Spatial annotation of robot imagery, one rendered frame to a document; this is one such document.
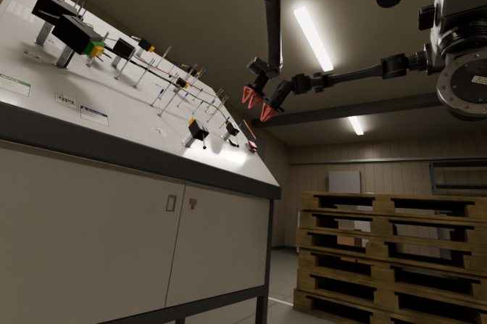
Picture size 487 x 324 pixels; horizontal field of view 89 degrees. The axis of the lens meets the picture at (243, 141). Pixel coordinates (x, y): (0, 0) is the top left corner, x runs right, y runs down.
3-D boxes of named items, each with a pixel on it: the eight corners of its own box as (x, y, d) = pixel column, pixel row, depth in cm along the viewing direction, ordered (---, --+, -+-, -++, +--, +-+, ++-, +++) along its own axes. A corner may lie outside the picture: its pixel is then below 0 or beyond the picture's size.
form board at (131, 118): (-54, 93, 46) (-51, 85, 46) (19, -27, 110) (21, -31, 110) (277, 188, 132) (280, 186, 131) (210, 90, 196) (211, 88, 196)
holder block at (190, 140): (188, 160, 85) (206, 140, 83) (179, 138, 93) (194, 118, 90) (198, 163, 89) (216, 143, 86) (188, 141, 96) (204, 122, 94)
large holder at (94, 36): (29, 36, 75) (50, -5, 71) (81, 75, 79) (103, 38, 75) (9, 35, 69) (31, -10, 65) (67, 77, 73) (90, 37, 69)
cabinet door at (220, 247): (265, 285, 116) (271, 199, 128) (167, 308, 76) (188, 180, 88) (261, 283, 118) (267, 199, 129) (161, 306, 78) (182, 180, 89)
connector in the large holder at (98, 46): (94, 51, 76) (101, 40, 75) (102, 58, 77) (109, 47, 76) (82, 52, 71) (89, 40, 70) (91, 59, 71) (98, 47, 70)
